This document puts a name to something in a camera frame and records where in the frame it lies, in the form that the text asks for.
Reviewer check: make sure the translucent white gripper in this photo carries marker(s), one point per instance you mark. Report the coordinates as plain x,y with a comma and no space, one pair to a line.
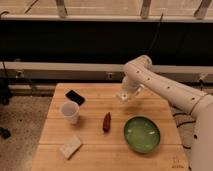
138,90

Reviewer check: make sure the white plastic bottle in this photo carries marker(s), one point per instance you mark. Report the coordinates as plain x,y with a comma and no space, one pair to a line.
125,94

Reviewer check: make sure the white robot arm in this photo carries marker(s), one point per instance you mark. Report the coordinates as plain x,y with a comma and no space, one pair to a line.
194,102

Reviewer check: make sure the red brown pepper toy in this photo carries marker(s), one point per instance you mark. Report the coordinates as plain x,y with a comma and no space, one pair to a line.
106,122

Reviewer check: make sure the white plastic cup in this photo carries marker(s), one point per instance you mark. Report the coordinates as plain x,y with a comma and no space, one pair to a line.
70,111

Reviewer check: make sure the beige sponge block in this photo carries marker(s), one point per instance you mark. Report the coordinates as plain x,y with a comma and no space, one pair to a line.
70,146

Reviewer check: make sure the black object on floor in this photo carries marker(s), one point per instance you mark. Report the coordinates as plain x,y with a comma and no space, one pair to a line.
4,133

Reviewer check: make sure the wall power outlet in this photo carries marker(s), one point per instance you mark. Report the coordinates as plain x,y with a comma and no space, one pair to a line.
109,75

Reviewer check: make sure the left wall outlet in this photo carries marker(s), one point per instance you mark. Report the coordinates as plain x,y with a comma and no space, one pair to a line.
19,74

